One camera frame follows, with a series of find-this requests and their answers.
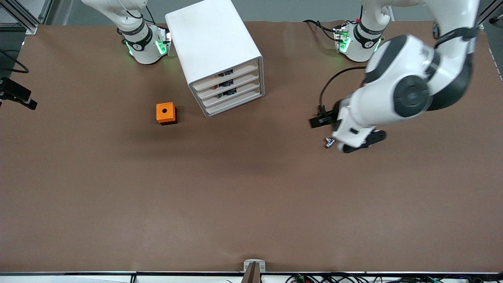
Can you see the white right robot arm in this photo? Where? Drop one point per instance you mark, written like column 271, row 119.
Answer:
column 143, row 47

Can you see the black white push button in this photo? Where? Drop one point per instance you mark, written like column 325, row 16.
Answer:
column 322, row 108

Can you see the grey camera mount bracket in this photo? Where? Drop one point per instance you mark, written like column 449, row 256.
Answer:
column 254, row 269

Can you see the orange box with hole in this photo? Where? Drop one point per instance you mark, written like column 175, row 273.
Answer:
column 165, row 112

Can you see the white table edge rail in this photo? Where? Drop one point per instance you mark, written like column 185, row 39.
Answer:
column 78, row 279

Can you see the green push button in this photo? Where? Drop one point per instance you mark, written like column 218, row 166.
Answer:
column 230, row 92

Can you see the white drawer cabinet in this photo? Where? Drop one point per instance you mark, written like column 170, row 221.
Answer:
column 208, row 35

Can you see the brown table mat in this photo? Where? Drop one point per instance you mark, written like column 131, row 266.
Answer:
column 251, row 204

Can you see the grey base connector box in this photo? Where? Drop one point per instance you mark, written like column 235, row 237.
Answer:
column 164, row 41
column 341, row 37

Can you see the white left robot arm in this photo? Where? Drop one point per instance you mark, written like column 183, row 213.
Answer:
column 377, row 106

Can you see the silver key switch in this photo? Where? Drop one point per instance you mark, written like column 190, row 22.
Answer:
column 329, row 142

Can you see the aluminium frame profile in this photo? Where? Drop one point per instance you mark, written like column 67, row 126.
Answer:
column 29, row 21
column 489, row 15

